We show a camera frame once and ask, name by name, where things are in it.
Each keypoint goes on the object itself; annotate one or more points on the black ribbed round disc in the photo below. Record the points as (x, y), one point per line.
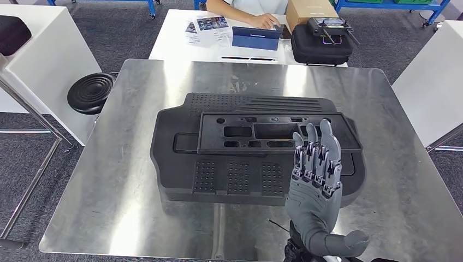
(90, 93)

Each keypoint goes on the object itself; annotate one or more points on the white side panel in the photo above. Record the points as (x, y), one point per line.
(430, 83)
(47, 72)

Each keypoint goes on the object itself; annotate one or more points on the black plastic bracket panel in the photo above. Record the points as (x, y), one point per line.
(209, 139)

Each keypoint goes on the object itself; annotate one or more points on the black rounded object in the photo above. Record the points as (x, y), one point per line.
(12, 34)

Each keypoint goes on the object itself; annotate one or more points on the black bag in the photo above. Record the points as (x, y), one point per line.
(318, 52)

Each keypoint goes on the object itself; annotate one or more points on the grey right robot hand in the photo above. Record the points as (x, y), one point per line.
(314, 209)

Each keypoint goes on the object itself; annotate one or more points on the brown cardboard box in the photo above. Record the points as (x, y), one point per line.
(307, 9)

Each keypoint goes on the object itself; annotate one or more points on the blue metal cart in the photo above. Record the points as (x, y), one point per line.
(108, 1)
(398, 4)

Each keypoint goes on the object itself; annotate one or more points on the dark blue booklet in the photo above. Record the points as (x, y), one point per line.
(255, 38)

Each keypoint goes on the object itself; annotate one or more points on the black engine cover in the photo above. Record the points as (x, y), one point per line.
(181, 173)

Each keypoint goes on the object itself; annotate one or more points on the printed photo card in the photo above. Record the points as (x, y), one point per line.
(211, 22)

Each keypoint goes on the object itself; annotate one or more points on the person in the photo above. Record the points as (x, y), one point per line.
(253, 11)

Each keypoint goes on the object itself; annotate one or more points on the black phone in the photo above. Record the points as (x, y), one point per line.
(285, 32)

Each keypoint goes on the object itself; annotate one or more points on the stainless steel workbench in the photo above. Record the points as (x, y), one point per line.
(126, 180)

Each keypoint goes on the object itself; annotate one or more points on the black remote controller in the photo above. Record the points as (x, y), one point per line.
(331, 26)

